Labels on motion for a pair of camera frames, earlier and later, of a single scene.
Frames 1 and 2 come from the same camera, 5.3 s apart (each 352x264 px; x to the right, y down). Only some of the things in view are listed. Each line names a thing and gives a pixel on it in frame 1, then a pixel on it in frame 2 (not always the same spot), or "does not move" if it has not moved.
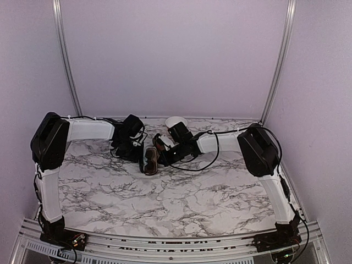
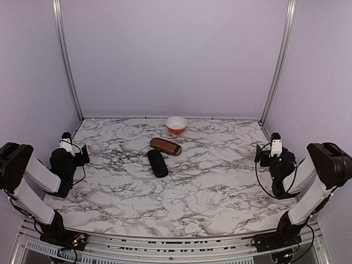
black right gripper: (166, 161) -> (264, 153)
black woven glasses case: (141, 159) -> (158, 163)
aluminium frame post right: (288, 31) does not move
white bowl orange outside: (173, 120) does not move
